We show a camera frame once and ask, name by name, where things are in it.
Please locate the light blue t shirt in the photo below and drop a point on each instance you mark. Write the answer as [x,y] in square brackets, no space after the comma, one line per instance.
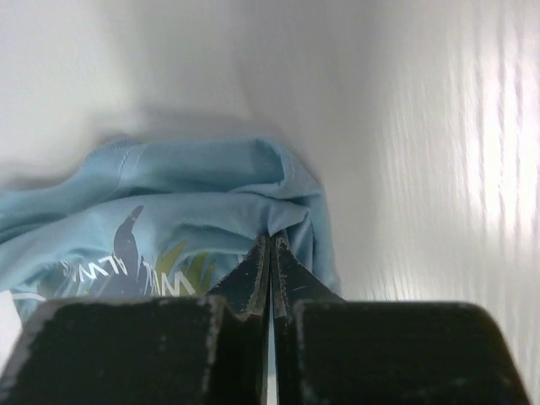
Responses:
[166,218]

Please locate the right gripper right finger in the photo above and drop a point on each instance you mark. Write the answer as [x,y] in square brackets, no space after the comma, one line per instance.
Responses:
[332,351]

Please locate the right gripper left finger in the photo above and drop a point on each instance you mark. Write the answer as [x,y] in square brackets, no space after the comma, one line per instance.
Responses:
[204,350]

